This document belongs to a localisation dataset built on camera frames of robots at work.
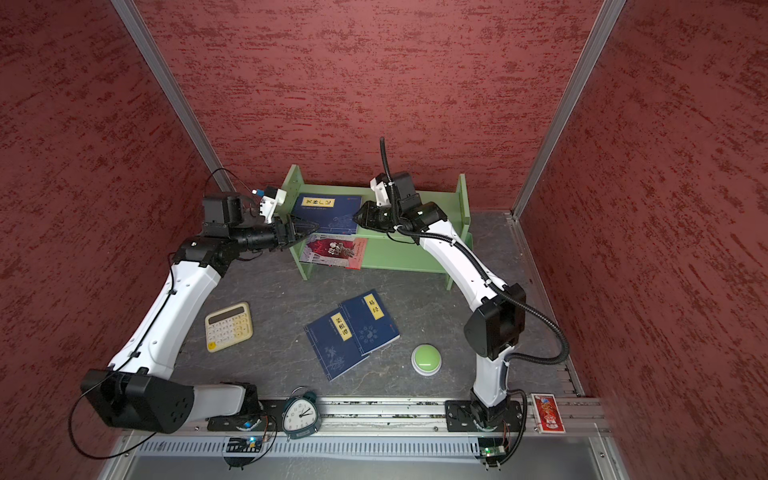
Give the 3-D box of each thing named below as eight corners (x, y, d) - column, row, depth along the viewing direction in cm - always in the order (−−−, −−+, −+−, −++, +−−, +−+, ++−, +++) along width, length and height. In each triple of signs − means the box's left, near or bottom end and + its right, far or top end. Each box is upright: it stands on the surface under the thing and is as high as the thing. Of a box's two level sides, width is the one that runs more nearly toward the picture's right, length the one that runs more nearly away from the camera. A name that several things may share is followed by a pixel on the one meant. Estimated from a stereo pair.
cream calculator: (210, 352, 86) (205, 349, 84) (209, 318, 93) (205, 314, 91) (253, 336, 89) (250, 333, 87) (250, 305, 96) (246, 300, 94)
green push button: (412, 376, 83) (412, 374, 81) (410, 346, 88) (411, 343, 86) (441, 376, 83) (443, 374, 81) (438, 346, 88) (439, 343, 86)
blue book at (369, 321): (362, 356, 86) (361, 354, 84) (340, 306, 96) (339, 303, 95) (399, 337, 90) (399, 335, 88) (375, 291, 100) (374, 288, 98)
